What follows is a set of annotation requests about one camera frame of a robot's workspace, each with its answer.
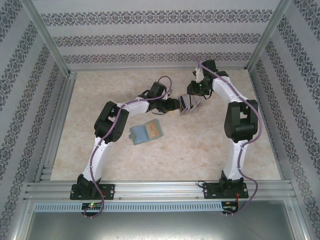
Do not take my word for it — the orange credit card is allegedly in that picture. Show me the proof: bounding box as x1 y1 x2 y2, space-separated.
145 121 164 140

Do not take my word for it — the grey sheet metal panel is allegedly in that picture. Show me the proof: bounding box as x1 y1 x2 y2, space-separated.
24 211 298 240

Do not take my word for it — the left green circuit board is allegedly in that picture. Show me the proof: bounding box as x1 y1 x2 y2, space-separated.
81 202 104 211

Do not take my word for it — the aluminium frame post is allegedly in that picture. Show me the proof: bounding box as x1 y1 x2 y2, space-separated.
245 0 293 73
21 0 73 77

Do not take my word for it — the aluminium mounting rail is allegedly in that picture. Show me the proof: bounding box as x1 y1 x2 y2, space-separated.
23 179 297 201

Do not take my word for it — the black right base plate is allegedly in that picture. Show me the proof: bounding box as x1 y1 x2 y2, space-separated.
202 182 249 200

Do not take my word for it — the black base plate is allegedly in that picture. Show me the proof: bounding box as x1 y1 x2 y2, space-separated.
70 183 116 201
202 182 249 200

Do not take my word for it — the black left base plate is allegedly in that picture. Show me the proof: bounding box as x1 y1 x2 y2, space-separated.
70 183 116 201

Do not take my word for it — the slotted grey cable duct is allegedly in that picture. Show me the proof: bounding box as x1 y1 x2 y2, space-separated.
33 201 224 212

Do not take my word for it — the aluminium side rail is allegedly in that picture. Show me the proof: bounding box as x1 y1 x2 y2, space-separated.
34 71 79 182

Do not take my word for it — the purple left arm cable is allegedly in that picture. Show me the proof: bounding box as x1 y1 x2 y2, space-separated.
83 75 174 221

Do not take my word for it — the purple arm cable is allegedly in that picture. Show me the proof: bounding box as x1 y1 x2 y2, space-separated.
191 53 260 218
83 75 174 221

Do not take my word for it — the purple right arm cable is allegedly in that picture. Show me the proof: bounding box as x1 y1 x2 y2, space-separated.
191 53 260 218

